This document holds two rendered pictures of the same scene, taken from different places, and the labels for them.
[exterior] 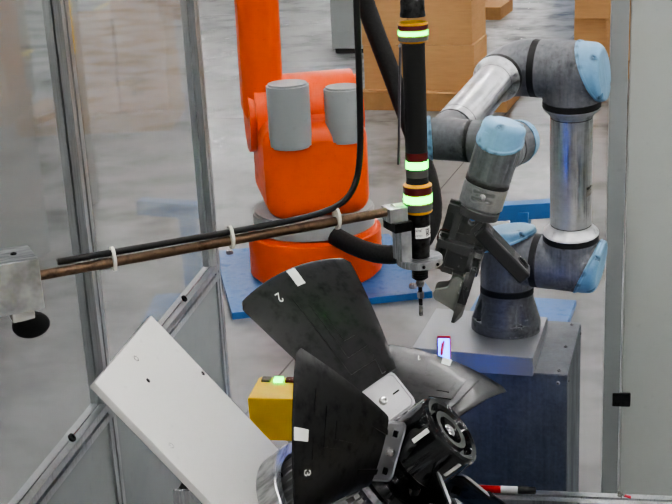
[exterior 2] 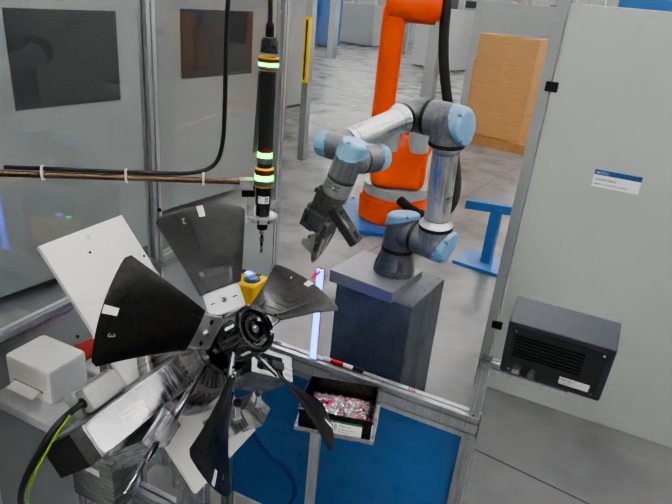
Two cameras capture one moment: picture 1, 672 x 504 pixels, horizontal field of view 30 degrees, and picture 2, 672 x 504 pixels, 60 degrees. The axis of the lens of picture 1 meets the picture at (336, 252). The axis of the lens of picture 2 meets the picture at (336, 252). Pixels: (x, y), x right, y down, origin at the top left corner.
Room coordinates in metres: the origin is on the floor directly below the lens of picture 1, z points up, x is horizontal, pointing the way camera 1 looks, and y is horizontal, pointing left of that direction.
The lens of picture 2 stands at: (0.58, -0.58, 1.96)
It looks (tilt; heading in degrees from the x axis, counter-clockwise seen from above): 24 degrees down; 13
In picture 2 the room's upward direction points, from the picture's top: 5 degrees clockwise
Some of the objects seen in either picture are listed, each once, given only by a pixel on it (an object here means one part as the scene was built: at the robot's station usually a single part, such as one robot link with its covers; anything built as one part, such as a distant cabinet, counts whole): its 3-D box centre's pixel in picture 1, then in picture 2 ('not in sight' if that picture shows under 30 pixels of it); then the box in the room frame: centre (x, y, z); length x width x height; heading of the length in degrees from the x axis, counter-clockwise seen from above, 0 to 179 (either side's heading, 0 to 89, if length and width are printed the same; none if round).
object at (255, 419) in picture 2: not in sight; (248, 412); (1.76, -0.12, 0.91); 0.12 x 0.08 x 0.12; 79
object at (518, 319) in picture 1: (506, 306); (395, 258); (2.54, -0.37, 1.09); 0.15 x 0.15 x 0.10
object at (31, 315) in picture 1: (30, 320); not in sight; (1.55, 0.41, 1.49); 0.05 x 0.04 x 0.05; 114
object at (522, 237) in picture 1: (510, 255); (402, 229); (2.54, -0.38, 1.20); 0.13 x 0.12 x 0.14; 65
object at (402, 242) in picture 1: (413, 234); (258, 199); (1.79, -0.12, 1.50); 0.09 x 0.07 x 0.10; 114
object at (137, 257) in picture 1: (227, 241); (123, 177); (1.67, 0.15, 1.54); 0.54 x 0.01 x 0.01; 114
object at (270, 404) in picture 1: (294, 411); (240, 289); (2.20, 0.10, 1.02); 0.16 x 0.10 x 0.11; 79
